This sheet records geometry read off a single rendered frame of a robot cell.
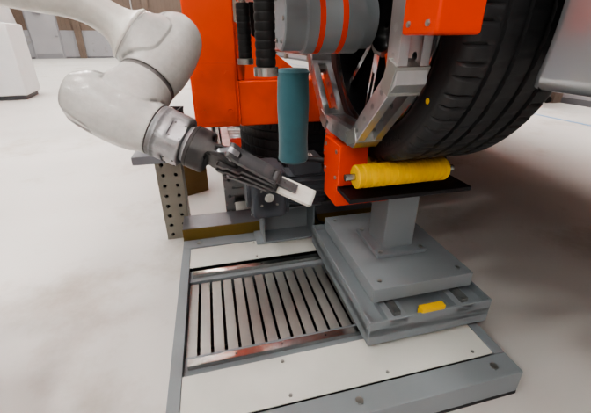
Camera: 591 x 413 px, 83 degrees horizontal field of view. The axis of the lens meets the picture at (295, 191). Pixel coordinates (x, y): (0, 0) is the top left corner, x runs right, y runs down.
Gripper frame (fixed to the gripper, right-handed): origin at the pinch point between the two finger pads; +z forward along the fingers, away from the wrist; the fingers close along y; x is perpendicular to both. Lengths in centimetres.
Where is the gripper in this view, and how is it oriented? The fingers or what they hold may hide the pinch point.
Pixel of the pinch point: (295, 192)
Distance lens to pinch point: 59.9
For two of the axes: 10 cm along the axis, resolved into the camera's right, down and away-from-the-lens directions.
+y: 2.3, -2.3, -9.4
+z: 9.1, 4.0, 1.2
